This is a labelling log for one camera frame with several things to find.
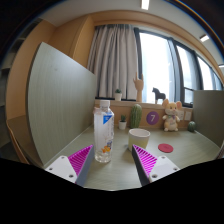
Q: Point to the large grey-green divider panel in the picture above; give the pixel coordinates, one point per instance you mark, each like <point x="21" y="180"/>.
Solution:
<point x="60" y="106"/>

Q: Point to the dark-framed window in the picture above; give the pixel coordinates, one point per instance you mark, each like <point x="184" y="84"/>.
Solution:
<point x="156" y="63"/>

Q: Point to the tall green cactus ornament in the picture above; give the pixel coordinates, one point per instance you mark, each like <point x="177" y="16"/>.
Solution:
<point x="136" y="116"/>

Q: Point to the white and yellow cup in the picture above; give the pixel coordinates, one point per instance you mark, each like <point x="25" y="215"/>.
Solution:
<point x="139" y="140"/>

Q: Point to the small plant in white pot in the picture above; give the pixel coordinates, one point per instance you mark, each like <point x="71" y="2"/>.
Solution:
<point x="122" y="125"/>
<point x="118" y="96"/>

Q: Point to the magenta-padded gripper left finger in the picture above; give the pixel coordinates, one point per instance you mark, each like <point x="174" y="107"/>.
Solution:
<point x="60" y="166"/>

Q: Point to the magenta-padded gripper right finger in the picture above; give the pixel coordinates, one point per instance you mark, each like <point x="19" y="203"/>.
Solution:
<point x="163" y="166"/>

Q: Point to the grey curtain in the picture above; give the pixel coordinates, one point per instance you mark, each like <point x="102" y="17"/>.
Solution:
<point x="113" y="60"/>

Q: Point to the wooden hand model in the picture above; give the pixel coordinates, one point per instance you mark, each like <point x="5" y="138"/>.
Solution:
<point x="139" y="88"/>

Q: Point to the black horse figurine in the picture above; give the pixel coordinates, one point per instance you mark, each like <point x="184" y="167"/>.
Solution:
<point x="158" y="95"/>

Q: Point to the flat round red coaster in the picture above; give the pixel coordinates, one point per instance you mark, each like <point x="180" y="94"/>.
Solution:
<point x="165" y="148"/>

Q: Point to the clear plastic water bottle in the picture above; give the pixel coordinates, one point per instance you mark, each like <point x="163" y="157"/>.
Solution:
<point x="103" y="133"/>

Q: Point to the round purple number sign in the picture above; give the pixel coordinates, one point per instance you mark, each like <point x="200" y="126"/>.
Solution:
<point x="152" y="118"/>

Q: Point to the small round green cactus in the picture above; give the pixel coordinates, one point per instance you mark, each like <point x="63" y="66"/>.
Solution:
<point x="191" y="126"/>

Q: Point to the plush mouse toy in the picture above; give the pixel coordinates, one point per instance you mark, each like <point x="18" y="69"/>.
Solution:
<point x="171" y="118"/>

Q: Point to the small grey-green divider panel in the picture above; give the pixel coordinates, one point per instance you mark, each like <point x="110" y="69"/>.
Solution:
<point x="210" y="116"/>

